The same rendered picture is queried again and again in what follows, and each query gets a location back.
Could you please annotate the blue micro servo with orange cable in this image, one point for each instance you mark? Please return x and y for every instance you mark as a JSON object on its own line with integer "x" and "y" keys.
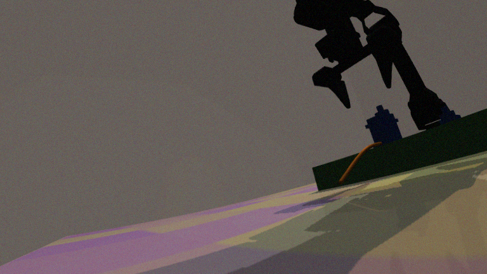
{"x": 384, "y": 129}

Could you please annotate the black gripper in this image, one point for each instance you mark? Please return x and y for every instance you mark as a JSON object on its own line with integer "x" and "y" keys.
{"x": 382, "y": 44}

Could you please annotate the green flat panel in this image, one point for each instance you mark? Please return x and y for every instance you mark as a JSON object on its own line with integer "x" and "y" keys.
{"x": 456, "y": 137}

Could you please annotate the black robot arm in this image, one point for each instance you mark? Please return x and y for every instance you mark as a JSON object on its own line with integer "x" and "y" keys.
{"x": 424, "y": 104}

